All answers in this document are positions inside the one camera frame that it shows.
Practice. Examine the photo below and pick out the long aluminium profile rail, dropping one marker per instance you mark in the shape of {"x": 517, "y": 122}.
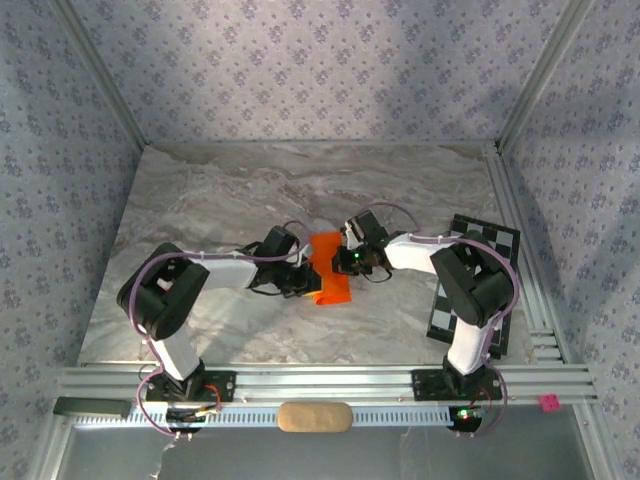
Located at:
{"x": 325, "y": 382}

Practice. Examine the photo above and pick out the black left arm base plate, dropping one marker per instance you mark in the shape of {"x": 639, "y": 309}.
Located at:
{"x": 225, "y": 385}

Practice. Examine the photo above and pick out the orange cloth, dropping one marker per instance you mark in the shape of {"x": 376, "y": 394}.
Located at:
{"x": 330, "y": 292}

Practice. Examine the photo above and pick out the tan oval cork pad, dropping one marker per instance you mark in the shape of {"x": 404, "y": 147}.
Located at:
{"x": 315, "y": 417}

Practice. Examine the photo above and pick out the black grey checkerboard panel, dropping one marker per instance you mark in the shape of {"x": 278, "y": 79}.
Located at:
{"x": 492, "y": 230}

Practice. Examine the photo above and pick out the controller board with green light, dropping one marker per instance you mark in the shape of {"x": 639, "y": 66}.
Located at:
{"x": 465, "y": 415}

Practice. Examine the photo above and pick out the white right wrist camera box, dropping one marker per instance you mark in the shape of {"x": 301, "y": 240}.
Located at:
{"x": 351, "y": 232}

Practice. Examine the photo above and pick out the small pink block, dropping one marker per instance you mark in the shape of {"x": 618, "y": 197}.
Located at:
{"x": 550, "y": 402}

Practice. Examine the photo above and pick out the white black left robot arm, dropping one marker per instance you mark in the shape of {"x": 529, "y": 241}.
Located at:
{"x": 160, "y": 295}

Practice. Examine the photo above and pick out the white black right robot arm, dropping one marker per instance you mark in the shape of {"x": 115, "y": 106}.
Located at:
{"x": 465, "y": 290}

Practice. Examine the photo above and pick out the flat black bar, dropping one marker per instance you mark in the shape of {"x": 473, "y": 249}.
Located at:
{"x": 90, "y": 407}

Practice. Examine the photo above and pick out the aluminium frame post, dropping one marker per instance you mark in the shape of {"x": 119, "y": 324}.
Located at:
{"x": 545, "y": 70}

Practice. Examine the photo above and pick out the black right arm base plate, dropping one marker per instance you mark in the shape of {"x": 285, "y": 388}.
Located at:
{"x": 425, "y": 385}

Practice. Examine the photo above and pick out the aluminium side rail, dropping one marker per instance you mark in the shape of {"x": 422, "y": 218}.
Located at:
{"x": 500, "y": 185}

